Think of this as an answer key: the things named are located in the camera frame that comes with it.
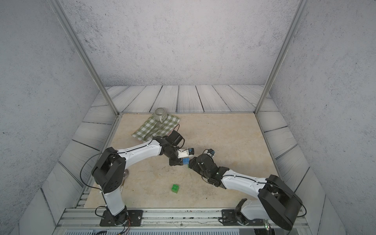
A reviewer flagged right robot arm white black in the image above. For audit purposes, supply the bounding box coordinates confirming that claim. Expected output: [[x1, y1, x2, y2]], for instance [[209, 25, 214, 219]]
[[189, 153, 303, 231]]

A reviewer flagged right aluminium frame post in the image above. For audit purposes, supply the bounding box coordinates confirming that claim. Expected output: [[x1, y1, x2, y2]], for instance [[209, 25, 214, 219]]
[[254, 0, 309, 116]]

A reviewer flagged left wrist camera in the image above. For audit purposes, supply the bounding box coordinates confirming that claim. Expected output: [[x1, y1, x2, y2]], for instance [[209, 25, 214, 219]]
[[166, 130, 184, 146]]

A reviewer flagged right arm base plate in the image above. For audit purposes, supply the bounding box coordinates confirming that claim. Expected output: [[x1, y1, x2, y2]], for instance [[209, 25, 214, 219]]
[[218, 209, 264, 226]]

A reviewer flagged green checkered cloth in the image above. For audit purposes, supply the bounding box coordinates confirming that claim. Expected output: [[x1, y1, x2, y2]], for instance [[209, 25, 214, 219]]
[[132, 115, 180, 142]]

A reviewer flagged light blue long lego brick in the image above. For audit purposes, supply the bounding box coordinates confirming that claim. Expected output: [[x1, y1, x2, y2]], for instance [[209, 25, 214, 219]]
[[183, 158, 190, 165]]

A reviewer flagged aluminium front rail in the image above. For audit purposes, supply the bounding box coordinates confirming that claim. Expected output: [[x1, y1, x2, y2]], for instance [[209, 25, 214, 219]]
[[53, 208, 315, 235]]

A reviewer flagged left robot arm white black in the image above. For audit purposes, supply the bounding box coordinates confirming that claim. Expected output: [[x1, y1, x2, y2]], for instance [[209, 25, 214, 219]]
[[92, 136, 194, 217]]

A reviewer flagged green lego brick near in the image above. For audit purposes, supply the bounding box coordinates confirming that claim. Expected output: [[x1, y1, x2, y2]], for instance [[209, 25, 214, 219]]
[[171, 184, 179, 193]]

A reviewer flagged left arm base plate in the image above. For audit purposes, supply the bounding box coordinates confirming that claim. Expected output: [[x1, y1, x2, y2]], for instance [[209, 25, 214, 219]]
[[99, 210, 144, 227]]

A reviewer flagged left aluminium frame post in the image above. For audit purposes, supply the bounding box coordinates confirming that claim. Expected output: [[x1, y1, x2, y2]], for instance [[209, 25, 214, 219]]
[[48, 0, 120, 117]]

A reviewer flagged aluminium frame post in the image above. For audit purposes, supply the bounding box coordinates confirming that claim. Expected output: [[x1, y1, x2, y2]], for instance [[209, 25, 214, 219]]
[[48, 0, 120, 117], [254, 0, 309, 116]]

